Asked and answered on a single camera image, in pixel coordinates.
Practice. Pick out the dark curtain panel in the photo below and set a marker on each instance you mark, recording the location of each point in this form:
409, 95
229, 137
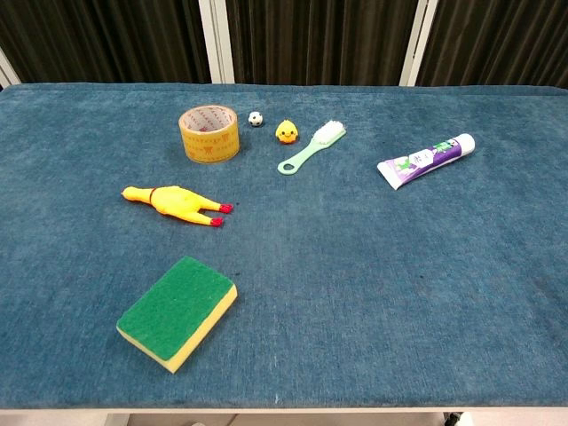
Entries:
319, 40
497, 40
111, 40

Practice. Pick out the mint green scrubbing brush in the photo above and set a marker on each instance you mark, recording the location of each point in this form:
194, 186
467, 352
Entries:
310, 148

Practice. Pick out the white frame post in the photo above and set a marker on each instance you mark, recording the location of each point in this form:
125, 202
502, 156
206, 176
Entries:
219, 44
6, 71
415, 44

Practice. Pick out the mini soccer ball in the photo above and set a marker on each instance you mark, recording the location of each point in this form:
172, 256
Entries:
255, 119

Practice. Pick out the green yellow sponge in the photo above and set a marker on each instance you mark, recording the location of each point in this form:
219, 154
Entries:
173, 306

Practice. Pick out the purple white toothpaste tube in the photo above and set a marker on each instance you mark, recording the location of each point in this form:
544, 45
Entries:
421, 162

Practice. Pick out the yellow rubber chicken toy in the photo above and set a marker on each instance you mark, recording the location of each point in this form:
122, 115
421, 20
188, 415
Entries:
177, 202

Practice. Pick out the blue table cloth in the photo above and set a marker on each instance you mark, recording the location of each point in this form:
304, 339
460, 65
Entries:
355, 266

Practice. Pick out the clear packing tape roll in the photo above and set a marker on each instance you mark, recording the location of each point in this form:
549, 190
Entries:
208, 145

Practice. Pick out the small yellow duck toy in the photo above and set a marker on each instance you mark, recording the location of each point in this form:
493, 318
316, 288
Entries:
286, 133

